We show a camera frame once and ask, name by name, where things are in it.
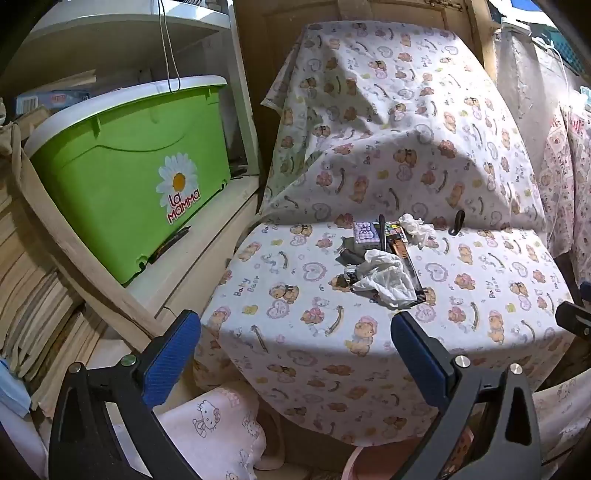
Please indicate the blue flat box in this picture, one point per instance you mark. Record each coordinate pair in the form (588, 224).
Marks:
(51, 99)

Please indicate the pink perforated plastic basket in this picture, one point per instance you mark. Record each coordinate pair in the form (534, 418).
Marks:
(355, 464)

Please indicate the white shelf unit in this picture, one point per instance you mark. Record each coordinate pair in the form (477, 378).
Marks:
(198, 41)

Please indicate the green storage box white lid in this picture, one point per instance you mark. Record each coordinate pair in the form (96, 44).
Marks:
(115, 184)

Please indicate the pink printed hanging cloth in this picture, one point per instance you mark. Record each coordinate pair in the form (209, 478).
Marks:
(563, 184)

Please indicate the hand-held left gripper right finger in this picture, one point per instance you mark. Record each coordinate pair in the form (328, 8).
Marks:
(415, 355)

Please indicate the person's right leg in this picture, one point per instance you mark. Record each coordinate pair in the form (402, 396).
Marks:
(563, 424)

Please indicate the small white tissue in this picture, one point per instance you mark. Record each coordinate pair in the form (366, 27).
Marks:
(415, 228)

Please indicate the long black brown wrapper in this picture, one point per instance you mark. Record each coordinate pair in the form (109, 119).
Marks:
(401, 251)

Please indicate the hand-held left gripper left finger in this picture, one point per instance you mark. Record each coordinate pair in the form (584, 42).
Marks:
(173, 355)

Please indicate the small black hook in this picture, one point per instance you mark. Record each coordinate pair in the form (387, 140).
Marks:
(459, 221)

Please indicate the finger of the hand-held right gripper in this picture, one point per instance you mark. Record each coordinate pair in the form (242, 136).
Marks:
(575, 318)

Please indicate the bear print tablecloth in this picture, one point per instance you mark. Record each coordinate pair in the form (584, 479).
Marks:
(300, 332)

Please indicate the white plastic wrapper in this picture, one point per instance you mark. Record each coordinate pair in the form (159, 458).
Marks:
(385, 277)

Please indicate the Hello Kitty pink fabric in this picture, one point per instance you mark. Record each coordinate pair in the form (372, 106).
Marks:
(217, 429)

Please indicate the small purple box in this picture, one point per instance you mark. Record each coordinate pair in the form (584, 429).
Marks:
(367, 232)

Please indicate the bear print draped cloth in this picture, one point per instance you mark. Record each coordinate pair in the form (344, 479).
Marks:
(392, 138)

